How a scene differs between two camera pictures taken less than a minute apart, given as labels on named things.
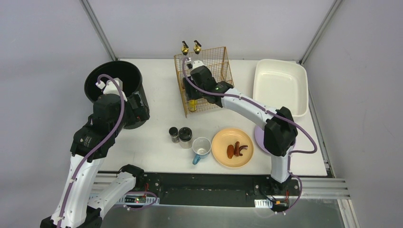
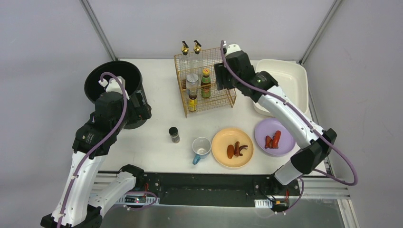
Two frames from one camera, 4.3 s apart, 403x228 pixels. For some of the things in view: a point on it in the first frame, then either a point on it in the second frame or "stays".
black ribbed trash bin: (108, 70) stays
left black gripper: (138, 107) stays
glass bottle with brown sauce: (185, 50) stays
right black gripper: (190, 87) -> (219, 77)
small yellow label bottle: (193, 104) stays
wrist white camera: (196, 63) -> (232, 48)
